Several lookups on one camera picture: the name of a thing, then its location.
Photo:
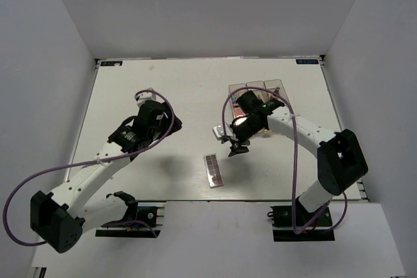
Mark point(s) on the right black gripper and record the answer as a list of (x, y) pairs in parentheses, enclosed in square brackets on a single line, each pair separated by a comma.
[(236, 144)]

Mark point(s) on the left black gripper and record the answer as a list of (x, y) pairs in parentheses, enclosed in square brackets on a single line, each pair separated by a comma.
[(167, 120)]

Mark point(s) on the pink blush palette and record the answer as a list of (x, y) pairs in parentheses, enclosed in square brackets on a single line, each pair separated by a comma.
[(239, 115)]

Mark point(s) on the silver eyeshadow palette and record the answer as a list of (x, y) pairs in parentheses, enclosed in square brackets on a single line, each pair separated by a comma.
[(213, 171)]

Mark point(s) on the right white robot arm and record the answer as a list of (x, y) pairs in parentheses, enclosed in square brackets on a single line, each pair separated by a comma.
[(340, 160)]

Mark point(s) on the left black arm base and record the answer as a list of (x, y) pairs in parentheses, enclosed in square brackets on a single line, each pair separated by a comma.
[(145, 223)]

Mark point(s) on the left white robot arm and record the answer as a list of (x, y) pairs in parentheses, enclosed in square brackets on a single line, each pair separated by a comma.
[(61, 216)]

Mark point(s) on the left clear organizer bin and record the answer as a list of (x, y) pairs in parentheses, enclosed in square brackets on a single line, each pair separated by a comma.
[(232, 90)]

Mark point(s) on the clear organizer bin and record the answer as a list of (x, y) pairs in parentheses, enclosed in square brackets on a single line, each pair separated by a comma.
[(259, 92), (272, 84), (232, 90)]

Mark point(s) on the middle clear organizer bin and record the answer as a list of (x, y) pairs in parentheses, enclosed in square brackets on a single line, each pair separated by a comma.
[(259, 92)]

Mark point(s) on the right clear organizer bin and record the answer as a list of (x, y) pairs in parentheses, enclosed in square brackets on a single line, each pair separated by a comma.
[(272, 84)]

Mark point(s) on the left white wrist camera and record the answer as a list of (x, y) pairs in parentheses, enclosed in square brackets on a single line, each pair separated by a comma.
[(144, 95)]

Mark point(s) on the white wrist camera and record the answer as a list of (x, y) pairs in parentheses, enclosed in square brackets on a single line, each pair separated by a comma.
[(144, 95), (220, 134)]

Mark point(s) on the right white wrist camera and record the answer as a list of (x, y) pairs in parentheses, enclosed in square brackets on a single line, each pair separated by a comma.
[(220, 134)]

